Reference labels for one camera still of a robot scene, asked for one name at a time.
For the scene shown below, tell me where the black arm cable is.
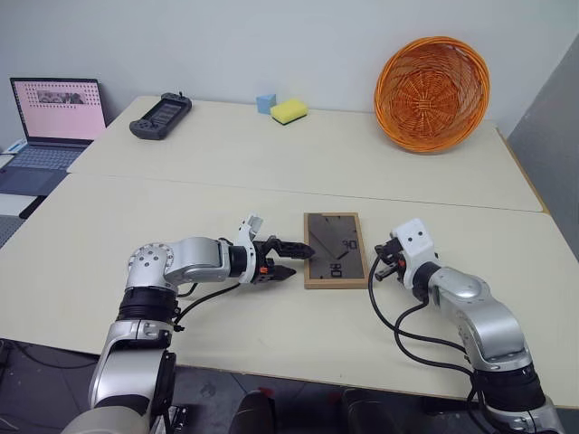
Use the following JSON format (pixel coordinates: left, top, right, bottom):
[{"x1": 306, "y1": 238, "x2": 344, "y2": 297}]
[
  {"x1": 367, "y1": 257, "x2": 479, "y2": 404},
  {"x1": 171, "y1": 280, "x2": 243, "y2": 335}
]

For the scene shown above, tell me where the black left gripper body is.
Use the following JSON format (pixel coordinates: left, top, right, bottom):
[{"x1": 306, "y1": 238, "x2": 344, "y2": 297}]
[{"x1": 249, "y1": 236, "x2": 280, "y2": 288}]

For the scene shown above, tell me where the yellow sponge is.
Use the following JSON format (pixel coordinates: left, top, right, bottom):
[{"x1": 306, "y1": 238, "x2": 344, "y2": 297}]
[{"x1": 270, "y1": 98, "x2": 310, "y2": 127}]

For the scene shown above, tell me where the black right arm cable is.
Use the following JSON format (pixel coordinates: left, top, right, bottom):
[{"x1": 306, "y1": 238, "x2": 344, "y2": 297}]
[{"x1": 367, "y1": 257, "x2": 479, "y2": 404}]

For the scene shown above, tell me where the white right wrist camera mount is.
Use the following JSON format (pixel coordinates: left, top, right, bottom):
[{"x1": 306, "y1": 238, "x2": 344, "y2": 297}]
[{"x1": 390, "y1": 217, "x2": 441, "y2": 289}]

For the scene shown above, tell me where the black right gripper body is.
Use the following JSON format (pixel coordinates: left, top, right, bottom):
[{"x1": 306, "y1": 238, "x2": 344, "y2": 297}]
[{"x1": 378, "y1": 236, "x2": 406, "y2": 278}]

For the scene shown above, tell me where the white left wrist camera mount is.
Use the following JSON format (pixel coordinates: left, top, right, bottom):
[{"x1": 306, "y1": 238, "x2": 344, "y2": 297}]
[{"x1": 232, "y1": 212, "x2": 266, "y2": 285}]

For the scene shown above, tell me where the light blue block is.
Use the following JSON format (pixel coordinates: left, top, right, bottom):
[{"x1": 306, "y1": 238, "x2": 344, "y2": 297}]
[{"x1": 255, "y1": 92, "x2": 278, "y2": 116}]

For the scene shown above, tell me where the black handheld controller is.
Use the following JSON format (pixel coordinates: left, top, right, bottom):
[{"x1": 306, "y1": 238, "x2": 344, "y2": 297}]
[{"x1": 128, "y1": 91, "x2": 194, "y2": 141}]

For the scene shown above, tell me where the silver robot torso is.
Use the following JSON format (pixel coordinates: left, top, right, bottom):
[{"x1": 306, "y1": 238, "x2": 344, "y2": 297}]
[{"x1": 62, "y1": 403, "x2": 151, "y2": 434}]

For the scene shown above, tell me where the dark rounded shape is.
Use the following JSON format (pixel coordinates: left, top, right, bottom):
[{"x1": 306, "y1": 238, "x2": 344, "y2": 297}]
[{"x1": 229, "y1": 388, "x2": 277, "y2": 434}]

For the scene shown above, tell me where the wooden picture frame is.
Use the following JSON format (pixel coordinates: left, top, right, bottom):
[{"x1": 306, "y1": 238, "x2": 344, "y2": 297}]
[{"x1": 301, "y1": 212, "x2": 369, "y2": 290}]

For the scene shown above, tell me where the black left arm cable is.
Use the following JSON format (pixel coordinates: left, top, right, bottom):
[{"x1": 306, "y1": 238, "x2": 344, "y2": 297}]
[{"x1": 171, "y1": 280, "x2": 243, "y2": 335}]

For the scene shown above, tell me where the orange wicker basket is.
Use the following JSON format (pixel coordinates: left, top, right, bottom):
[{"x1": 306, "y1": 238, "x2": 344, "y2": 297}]
[{"x1": 374, "y1": 35, "x2": 492, "y2": 156}]

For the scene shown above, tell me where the open laptop with pink screen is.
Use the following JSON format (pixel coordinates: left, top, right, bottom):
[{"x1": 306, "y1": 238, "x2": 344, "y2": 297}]
[{"x1": 0, "y1": 77, "x2": 109, "y2": 172}]

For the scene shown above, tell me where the white flat device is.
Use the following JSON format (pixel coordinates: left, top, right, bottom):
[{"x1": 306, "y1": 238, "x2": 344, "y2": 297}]
[{"x1": 0, "y1": 193, "x2": 38, "y2": 219}]

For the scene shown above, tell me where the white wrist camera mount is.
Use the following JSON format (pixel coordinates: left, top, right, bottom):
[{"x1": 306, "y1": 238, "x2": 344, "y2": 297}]
[
  {"x1": 390, "y1": 217, "x2": 441, "y2": 289},
  {"x1": 232, "y1": 212, "x2": 266, "y2": 285}
]

